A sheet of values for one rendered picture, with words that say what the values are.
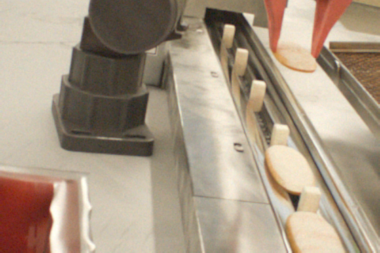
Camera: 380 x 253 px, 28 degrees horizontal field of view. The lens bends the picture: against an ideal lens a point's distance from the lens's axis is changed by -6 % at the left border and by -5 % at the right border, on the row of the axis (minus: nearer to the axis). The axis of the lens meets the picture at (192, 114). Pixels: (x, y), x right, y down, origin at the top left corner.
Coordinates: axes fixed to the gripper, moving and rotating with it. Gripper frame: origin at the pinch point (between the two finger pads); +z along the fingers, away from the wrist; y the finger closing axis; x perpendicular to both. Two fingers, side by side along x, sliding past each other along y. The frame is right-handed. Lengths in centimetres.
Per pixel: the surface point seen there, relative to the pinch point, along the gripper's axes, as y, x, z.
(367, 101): 8.8, 1.6, 4.8
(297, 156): 0.2, -7.8, 7.9
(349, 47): 12.8, 23.8, 4.2
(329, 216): 1.2, -17.4, 8.9
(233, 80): -2.3, 17.4, 8.8
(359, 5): 225, 699, 94
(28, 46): -27.9, 31.6, 11.2
